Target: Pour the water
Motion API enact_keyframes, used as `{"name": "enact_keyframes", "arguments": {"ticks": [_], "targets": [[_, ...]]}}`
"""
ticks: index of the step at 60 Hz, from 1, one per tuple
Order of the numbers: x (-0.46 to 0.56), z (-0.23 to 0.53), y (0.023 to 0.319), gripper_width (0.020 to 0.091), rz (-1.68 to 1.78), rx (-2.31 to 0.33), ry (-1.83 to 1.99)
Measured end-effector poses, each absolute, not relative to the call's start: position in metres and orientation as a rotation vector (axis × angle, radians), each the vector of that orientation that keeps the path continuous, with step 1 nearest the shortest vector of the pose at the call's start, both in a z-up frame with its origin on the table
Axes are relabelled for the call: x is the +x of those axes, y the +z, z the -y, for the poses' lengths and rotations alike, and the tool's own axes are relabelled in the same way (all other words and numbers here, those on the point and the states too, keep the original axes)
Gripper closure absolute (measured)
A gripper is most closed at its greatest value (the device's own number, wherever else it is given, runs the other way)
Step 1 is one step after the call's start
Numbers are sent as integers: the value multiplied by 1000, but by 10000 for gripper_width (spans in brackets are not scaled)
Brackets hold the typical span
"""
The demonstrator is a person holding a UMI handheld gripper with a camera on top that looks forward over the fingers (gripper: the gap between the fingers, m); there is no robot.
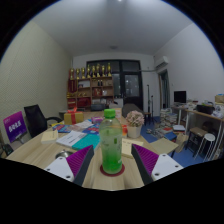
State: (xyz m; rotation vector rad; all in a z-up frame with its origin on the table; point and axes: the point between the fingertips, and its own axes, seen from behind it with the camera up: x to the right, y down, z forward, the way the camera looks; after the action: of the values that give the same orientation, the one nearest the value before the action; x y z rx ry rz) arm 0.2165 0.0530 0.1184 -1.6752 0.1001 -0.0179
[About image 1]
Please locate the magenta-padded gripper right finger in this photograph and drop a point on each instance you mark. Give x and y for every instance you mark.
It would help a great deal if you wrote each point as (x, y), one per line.
(163, 166)

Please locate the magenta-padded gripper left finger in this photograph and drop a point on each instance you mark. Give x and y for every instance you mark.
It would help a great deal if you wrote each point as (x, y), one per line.
(60, 166)

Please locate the green drink bottle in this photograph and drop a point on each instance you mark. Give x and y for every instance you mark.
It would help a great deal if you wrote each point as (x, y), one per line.
(111, 146)

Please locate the small light wooden table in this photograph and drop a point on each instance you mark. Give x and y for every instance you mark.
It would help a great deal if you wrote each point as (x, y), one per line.
(163, 145)

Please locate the white booklet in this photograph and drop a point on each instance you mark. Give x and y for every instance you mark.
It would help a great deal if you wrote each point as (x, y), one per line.
(70, 138)

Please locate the pale yellow book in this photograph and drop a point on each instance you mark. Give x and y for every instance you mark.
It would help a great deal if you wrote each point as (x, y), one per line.
(49, 136)

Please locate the teal book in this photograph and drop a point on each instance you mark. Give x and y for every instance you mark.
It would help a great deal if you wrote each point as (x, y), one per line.
(86, 141)

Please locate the pale yellow flat booklet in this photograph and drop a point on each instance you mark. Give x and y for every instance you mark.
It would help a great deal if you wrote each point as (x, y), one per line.
(127, 148)

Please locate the flat round red coaster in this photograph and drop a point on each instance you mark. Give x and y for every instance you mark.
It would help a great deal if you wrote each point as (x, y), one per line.
(103, 172)

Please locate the pile of books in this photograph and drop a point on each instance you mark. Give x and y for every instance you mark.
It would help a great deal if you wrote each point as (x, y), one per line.
(166, 120)

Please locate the brown wooden stool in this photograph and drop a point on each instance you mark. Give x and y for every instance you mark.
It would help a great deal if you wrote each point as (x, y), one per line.
(196, 131)

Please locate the blue colourful magazine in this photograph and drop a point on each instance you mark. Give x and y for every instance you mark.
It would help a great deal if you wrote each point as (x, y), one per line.
(91, 129)

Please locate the yellow gift box red ribbon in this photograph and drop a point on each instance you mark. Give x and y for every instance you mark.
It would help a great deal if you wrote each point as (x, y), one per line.
(74, 117)

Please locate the pink flowers in white pot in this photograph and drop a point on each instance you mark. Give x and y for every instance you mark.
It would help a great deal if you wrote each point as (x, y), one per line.
(134, 123)

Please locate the orange book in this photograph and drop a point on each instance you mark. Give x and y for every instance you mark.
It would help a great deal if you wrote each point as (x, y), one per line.
(124, 130)

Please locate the black office chair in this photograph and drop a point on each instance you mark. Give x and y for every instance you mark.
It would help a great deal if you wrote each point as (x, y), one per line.
(35, 120)

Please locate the white round stool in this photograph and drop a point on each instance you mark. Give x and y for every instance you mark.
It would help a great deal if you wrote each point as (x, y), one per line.
(209, 137)

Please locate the pink box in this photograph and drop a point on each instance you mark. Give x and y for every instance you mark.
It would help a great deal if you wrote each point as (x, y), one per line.
(97, 119)

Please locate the purple sign board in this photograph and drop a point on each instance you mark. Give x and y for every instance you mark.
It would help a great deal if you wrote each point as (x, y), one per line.
(15, 126)

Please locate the black microphone stand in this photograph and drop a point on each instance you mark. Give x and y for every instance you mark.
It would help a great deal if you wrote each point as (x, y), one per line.
(149, 103)

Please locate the long wooden side desk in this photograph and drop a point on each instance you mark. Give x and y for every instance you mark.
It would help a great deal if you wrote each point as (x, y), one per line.
(206, 115)

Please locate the grey chair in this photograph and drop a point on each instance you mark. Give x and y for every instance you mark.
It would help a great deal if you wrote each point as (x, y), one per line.
(130, 107)

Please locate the black box on desk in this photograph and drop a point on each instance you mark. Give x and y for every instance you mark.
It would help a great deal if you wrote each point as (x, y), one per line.
(205, 109)

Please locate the black computer monitor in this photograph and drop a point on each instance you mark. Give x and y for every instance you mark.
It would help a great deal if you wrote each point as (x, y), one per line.
(180, 96)

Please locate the wooden shelf unit with trophies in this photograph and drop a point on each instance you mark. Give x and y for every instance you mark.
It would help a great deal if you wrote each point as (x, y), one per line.
(88, 91)

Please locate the black framed glass door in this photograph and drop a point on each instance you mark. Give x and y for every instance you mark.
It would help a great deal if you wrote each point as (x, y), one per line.
(131, 83)

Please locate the white air conditioner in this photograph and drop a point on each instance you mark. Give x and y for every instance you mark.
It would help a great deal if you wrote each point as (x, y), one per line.
(161, 62)

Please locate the ceiling light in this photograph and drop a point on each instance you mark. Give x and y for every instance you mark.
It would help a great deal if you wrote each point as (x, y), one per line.
(119, 0)

